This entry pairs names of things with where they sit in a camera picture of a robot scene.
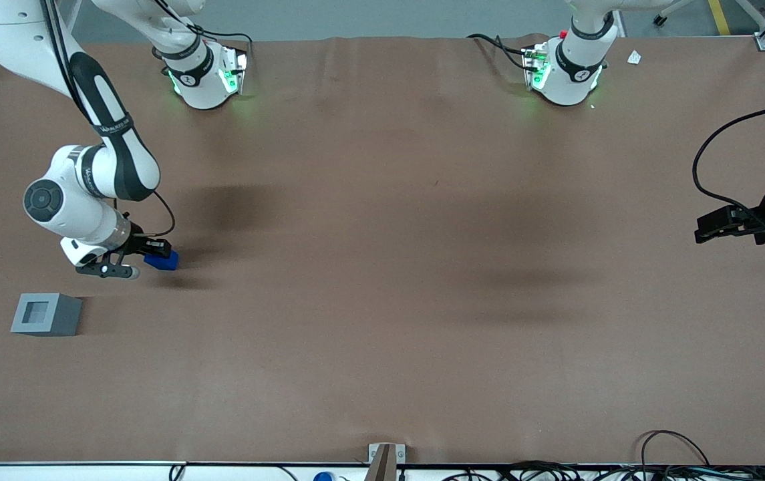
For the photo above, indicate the white paper scrap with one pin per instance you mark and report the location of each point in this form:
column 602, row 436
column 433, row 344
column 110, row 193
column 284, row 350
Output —
column 634, row 57

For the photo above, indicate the chair leg with caster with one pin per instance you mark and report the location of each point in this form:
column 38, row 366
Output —
column 661, row 19

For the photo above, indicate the blue plastic part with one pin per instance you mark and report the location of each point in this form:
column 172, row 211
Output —
column 168, row 262

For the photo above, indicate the brown table cover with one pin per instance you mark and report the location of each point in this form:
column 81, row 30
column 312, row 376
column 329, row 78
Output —
column 382, row 267

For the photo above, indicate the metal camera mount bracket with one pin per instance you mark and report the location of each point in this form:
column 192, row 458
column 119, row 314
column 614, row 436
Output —
column 385, row 457

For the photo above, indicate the gray square base block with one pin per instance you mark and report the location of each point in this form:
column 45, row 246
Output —
column 61, row 317

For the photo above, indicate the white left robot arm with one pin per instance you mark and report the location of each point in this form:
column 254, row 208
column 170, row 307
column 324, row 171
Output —
column 569, row 73

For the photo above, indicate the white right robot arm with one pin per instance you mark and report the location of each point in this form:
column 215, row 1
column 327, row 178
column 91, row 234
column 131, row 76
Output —
column 121, row 153

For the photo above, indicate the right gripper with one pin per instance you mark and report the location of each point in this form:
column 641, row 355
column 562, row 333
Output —
column 137, row 244

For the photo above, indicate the blue round cap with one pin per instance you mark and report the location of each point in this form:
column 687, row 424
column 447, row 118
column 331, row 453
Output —
column 323, row 477

